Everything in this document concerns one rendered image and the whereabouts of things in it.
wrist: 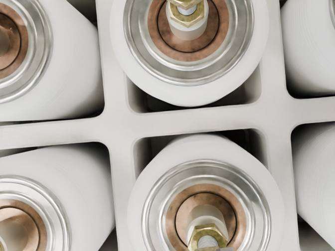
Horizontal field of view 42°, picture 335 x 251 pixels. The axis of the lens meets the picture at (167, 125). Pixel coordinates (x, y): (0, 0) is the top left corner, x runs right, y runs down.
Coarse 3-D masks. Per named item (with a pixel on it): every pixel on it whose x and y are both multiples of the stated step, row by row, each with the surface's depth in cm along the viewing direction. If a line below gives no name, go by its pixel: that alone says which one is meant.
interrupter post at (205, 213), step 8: (200, 208) 25; (208, 208) 25; (216, 208) 25; (192, 216) 24; (200, 216) 23; (208, 216) 23; (216, 216) 23; (192, 224) 23; (200, 224) 23; (216, 224) 23; (224, 224) 23; (224, 232) 23
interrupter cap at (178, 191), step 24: (192, 168) 25; (216, 168) 25; (168, 192) 25; (192, 192) 26; (216, 192) 25; (240, 192) 25; (144, 216) 26; (168, 216) 26; (240, 216) 25; (264, 216) 25; (144, 240) 26; (168, 240) 26; (240, 240) 25; (264, 240) 25
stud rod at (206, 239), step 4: (204, 236) 21; (208, 236) 21; (200, 240) 21; (204, 240) 21; (208, 240) 20; (212, 240) 21; (200, 244) 20; (204, 244) 20; (208, 244) 20; (212, 244) 20; (216, 244) 20
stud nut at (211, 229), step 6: (198, 228) 21; (204, 228) 21; (210, 228) 21; (216, 228) 21; (192, 234) 22; (198, 234) 21; (204, 234) 21; (210, 234) 21; (216, 234) 21; (222, 234) 22; (192, 240) 21; (198, 240) 21; (216, 240) 21; (222, 240) 21; (192, 246) 21; (222, 246) 21
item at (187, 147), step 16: (176, 144) 28; (192, 144) 26; (208, 144) 26; (224, 144) 26; (160, 160) 26; (176, 160) 26; (224, 160) 26; (240, 160) 26; (256, 160) 26; (144, 176) 26; (160, 176) 26; (256, 176) 26; (144, 192) 26; (272, 192) 26; (128, 208) 27; (272, 208) 25; (128, 224) 27; (272, 224) 25; (272, 240) 26
